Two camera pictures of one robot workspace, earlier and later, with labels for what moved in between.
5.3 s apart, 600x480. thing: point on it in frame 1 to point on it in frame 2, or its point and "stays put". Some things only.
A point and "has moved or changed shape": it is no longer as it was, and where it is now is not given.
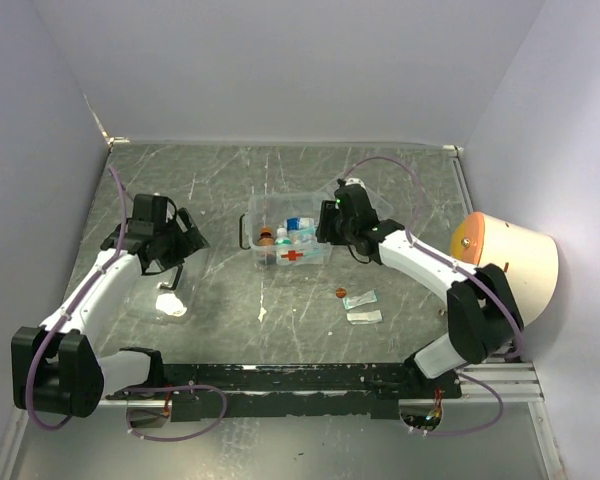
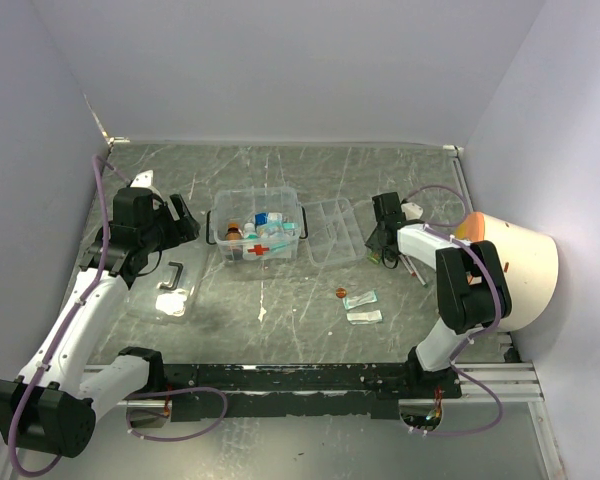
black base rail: (306, 390) stays put
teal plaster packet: (361, 299) stays put
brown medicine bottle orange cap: (266, 245) to (234, 243)
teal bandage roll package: (307, 235) to (290, 229)
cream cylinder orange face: (527, 259) stays put
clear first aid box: (280, 229) has moved or changed shape
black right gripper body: (332, 229) to (374, 242)
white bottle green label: (281, 239) to (250, 234)
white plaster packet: (364, 317) stays put
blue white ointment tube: (296, 223) to (268, 218)
